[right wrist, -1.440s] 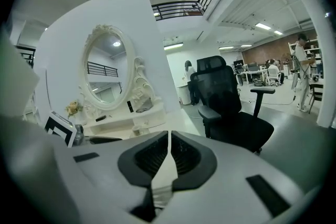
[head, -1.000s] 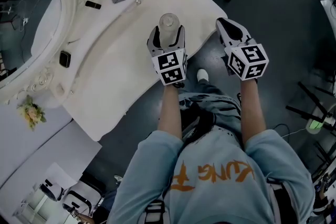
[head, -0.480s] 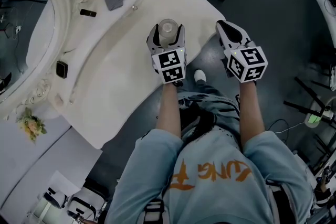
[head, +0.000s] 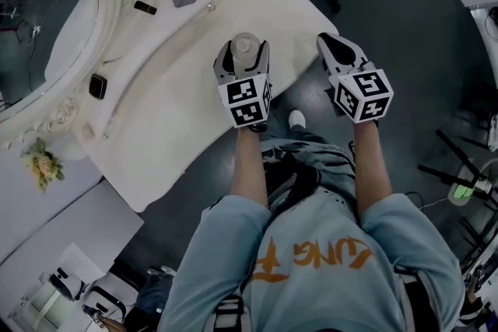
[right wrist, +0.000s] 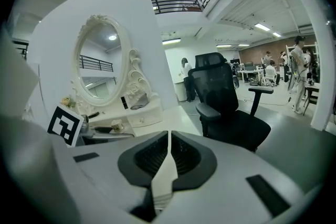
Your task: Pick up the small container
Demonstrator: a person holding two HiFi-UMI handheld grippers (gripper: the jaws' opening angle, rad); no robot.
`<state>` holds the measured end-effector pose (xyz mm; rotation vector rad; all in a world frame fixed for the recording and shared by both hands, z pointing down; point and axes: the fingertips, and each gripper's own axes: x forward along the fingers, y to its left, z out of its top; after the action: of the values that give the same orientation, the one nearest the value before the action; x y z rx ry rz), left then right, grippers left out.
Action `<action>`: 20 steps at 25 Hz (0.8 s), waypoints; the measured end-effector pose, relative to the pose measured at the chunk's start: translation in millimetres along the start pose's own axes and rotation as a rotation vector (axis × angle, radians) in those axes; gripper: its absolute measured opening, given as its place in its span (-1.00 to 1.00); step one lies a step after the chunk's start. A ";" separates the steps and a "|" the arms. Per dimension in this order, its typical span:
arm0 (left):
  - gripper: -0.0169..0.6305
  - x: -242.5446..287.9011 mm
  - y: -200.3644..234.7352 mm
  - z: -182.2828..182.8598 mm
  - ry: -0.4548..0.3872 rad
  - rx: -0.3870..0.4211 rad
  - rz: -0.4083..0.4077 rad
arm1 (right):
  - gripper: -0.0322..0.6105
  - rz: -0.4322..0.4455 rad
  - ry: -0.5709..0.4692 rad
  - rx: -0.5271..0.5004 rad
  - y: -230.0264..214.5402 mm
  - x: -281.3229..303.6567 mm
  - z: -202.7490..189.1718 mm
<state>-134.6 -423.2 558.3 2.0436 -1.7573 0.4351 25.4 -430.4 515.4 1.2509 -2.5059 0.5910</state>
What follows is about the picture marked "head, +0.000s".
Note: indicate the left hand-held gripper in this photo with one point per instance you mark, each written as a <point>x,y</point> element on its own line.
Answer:
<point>247,101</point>

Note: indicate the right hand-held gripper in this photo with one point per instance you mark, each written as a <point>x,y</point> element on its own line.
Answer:
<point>363,95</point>

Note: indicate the small white cup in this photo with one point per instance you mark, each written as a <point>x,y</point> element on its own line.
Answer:
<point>245,50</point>

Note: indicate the person's left forearm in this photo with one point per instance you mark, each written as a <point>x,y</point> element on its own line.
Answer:
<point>249,167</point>

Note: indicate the person's right forearm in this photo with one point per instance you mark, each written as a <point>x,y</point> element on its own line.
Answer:
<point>373,167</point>

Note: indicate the white dressing table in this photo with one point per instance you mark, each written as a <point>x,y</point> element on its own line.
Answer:
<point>175,97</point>

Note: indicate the person's white shoe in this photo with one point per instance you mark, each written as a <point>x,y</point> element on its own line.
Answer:
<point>297,117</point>

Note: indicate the person's patterned grey trousers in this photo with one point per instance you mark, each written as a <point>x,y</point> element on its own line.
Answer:
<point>311,151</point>

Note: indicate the small black lipstick tube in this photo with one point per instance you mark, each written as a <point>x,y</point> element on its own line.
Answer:
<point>145,7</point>

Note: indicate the black rounded compact case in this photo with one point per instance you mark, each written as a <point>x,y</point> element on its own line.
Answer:
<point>97,86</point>

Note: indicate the black legged stool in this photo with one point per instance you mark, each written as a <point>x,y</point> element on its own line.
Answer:
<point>455,167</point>

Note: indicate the green cloth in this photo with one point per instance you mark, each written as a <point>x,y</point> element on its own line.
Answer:
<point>461,192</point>

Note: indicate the light blue sweatshirt orange print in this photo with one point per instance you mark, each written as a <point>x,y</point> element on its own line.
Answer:
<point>311,276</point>

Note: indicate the yellow flower bouquet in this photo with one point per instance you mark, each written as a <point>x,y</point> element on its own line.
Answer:
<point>42,163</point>

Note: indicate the white and black appliance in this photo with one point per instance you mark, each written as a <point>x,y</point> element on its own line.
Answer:
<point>65,282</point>

